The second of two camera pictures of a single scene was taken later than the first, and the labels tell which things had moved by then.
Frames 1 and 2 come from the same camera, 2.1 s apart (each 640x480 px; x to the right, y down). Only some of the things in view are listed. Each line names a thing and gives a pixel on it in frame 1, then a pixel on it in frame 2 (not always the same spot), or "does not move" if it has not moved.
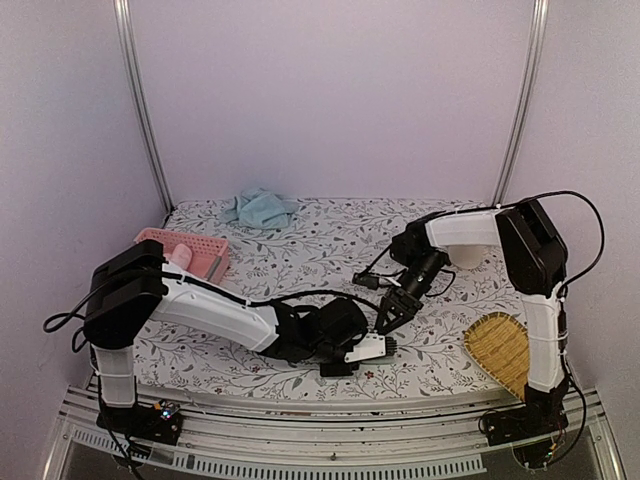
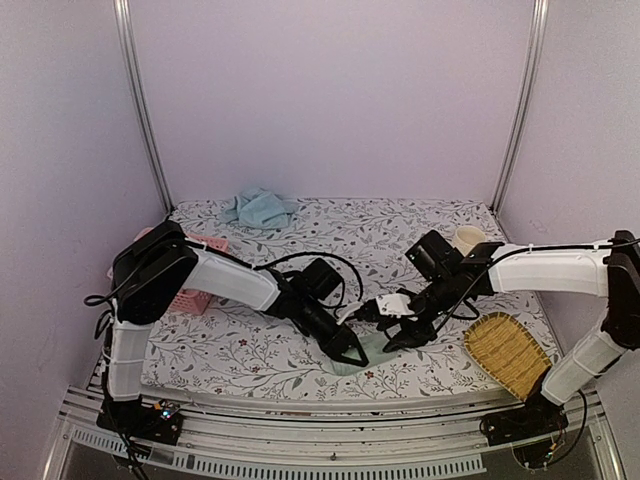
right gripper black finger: (401, 318) → (405, 343)
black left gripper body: (325, 356) → (307, 324)
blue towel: (260, 209) does not move
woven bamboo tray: (499, 343) does not move
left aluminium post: (122, 11) does not move
